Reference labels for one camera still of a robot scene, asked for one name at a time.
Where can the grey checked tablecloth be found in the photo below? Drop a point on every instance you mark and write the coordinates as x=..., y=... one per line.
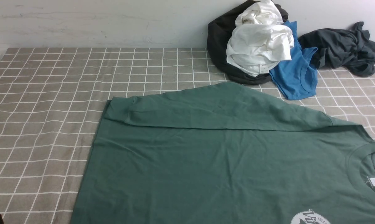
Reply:
x=52, y=100

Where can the dark grey crumpled shirt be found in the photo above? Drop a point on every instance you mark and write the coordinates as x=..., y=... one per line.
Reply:
x=351, y=49

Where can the blue shirt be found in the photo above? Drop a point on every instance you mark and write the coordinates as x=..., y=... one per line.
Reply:
x=296, y=79

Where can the black garment under pile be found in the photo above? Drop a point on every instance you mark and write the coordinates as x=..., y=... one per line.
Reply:
x=220, y=31

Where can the green long-sleeve shirt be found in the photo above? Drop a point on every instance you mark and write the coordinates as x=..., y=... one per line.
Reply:
x=225, y=154

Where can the white crumpled shirt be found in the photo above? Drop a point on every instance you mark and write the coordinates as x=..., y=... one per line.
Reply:
x=260, y=39

